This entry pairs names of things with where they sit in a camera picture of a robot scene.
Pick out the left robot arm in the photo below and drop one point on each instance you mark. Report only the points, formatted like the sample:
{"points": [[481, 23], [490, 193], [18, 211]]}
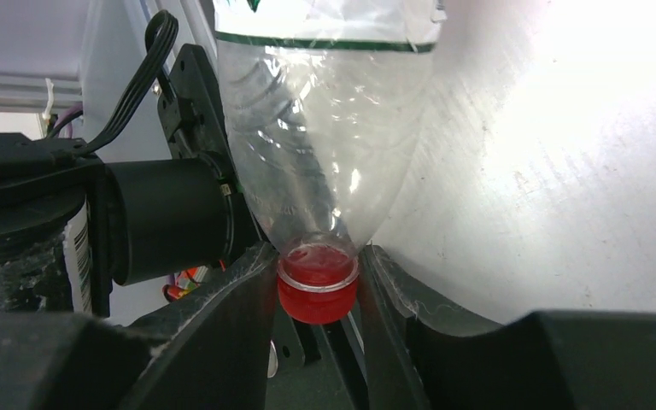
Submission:
{"points": [[70, 232]]}

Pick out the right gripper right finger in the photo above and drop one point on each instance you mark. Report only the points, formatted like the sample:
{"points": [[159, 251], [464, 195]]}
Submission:
{"points": [[423, 351]]}

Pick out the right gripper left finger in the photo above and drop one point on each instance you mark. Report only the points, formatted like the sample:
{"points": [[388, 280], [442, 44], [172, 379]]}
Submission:
{"points": [[210, 349]]}

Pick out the clear bottle white cap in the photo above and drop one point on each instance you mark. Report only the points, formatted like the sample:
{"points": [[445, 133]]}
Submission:
{"points": [[321, 102]]}

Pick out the aluminium rail frame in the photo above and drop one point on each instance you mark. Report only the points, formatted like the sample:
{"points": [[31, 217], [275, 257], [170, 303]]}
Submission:
{"points": [[22, 94]]}

